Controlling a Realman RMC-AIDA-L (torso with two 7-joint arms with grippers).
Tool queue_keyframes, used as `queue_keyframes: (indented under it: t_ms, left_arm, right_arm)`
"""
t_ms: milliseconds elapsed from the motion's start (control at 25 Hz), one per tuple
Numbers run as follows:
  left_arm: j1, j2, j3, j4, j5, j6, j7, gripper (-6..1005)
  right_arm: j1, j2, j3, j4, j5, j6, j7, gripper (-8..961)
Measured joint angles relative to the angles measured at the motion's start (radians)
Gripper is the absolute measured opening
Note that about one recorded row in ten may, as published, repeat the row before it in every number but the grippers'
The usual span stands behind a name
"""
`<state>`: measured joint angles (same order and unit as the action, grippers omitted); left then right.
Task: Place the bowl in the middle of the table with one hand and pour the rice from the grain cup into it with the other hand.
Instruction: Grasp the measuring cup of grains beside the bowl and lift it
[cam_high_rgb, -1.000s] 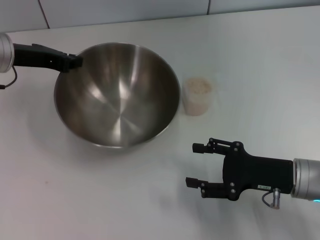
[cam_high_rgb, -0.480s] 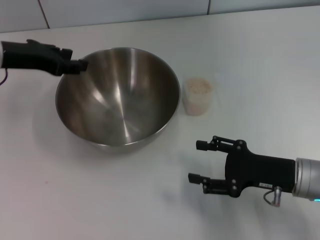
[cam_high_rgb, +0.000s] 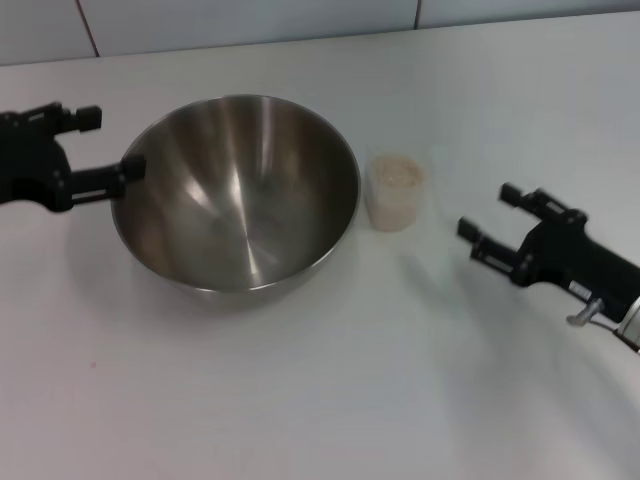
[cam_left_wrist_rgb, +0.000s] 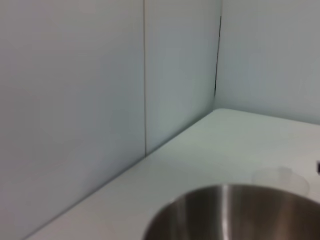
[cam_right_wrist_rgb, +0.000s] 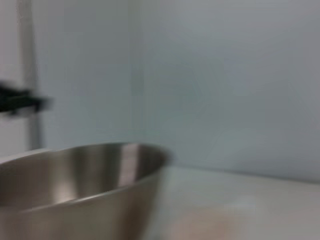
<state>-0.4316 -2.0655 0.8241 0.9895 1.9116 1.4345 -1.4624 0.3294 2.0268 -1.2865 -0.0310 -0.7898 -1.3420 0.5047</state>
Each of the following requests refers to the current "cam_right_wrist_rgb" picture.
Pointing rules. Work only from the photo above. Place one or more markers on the grey vertical post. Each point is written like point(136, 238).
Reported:
point(31, 62)

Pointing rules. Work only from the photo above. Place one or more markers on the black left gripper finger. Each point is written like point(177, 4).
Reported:
point(27, 103)
point(12, 88)

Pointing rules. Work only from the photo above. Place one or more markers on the stainless steel mixing bowl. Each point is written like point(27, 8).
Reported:
point(75, 212)

